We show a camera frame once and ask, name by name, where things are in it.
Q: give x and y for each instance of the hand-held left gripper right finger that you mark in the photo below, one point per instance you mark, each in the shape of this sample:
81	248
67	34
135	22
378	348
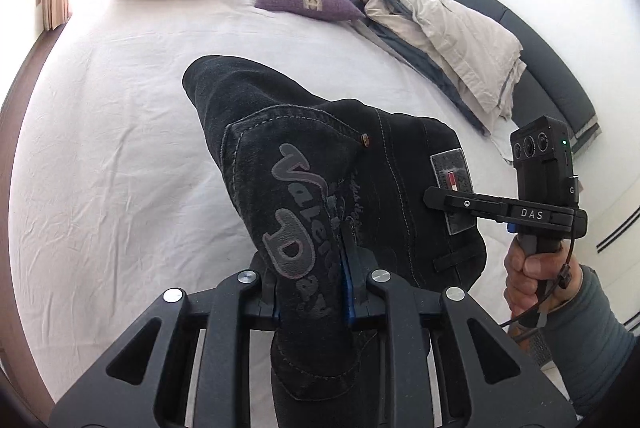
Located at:
350	298

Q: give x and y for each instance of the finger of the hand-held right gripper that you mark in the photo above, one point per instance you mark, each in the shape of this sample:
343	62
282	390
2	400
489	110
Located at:
465	204

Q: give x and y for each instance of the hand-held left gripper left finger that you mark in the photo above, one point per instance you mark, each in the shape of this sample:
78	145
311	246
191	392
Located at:
267	303

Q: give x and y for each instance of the black denim pants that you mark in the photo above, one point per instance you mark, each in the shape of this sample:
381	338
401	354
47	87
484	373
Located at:
300	147

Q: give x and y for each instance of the person's right forearm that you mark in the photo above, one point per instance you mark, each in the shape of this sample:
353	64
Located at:
600	333

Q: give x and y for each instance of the person's right hand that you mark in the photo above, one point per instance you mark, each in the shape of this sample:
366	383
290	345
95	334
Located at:
525	280

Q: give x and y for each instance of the dark grey headboard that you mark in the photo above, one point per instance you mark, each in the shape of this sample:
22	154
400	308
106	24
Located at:
550	57

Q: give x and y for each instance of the beige and grey duvet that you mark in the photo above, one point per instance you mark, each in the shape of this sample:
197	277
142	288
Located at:
450	32

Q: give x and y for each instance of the bed with white sheet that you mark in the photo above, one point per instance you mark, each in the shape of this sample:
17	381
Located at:
125	157

